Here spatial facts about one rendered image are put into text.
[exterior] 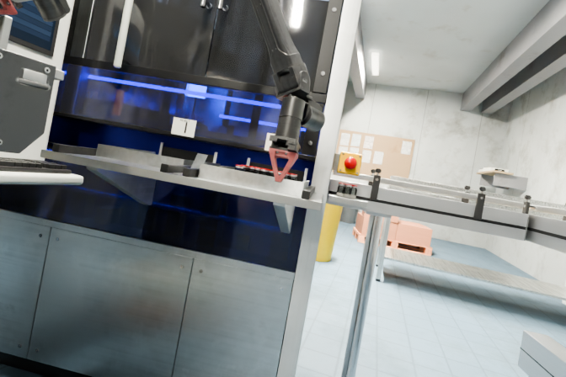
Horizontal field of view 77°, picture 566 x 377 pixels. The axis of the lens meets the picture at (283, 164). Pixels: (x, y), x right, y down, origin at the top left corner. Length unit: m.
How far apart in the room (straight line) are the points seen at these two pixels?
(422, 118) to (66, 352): 8.29
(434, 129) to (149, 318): 8.14
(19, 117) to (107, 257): 0.82
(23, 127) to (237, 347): 0.96
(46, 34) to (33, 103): 0.73
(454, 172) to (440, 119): 1.23
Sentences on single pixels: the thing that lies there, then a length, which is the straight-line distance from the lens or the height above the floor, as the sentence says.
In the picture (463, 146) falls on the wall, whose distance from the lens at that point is 9.04.
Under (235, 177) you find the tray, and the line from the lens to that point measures 0.88.
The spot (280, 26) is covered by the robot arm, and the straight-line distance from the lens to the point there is 0.91.
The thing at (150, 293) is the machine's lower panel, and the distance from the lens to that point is 1.41.
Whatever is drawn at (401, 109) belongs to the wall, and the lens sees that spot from 9.00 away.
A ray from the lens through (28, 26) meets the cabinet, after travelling 1.42.
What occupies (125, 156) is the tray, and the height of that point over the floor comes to 0.90.
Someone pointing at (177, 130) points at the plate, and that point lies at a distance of 1.32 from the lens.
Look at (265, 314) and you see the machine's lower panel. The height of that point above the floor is 0.45.
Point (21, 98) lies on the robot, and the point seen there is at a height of 0.98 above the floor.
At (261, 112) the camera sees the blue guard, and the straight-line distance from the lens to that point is 1.25.
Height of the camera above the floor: 0.94
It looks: 1 degrees up
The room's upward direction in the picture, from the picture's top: 10 degrees clockwise
